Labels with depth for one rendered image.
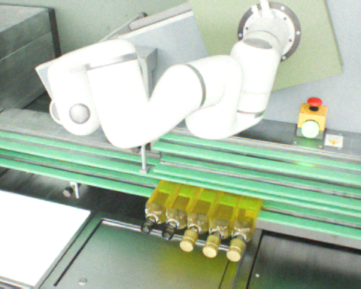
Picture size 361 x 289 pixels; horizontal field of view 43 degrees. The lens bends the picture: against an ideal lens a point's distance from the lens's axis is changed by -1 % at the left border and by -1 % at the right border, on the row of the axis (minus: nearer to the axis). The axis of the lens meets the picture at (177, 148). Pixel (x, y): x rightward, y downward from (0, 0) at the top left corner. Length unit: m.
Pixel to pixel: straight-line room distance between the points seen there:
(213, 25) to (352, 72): 0.38
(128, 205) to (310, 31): 0.78
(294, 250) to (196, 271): 0.31
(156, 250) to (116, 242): 0.12
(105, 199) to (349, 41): 0.89
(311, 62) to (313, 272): 0.56
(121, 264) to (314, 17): 0.80
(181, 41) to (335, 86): 0.44
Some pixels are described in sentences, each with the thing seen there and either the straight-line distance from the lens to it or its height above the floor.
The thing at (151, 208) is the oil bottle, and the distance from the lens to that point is 1.21.
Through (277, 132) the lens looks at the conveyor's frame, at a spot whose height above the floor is 0.82.
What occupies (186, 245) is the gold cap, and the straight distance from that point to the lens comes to 1.14.
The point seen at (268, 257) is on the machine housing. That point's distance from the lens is 1.35.
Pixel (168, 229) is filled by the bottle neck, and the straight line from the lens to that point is 1.16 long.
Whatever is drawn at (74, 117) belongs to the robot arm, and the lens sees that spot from 0.81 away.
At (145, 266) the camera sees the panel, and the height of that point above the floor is 1.15.
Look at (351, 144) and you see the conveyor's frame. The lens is 1.29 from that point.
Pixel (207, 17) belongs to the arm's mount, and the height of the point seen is 0.82.
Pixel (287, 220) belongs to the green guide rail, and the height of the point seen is 0.95.
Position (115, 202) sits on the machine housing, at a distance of 1.54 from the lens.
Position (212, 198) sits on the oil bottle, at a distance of 1.24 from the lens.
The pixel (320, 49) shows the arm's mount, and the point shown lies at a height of 0.81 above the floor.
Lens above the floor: 1.93
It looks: 53 degrees down
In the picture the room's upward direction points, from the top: 147 degrees counter-clockwise
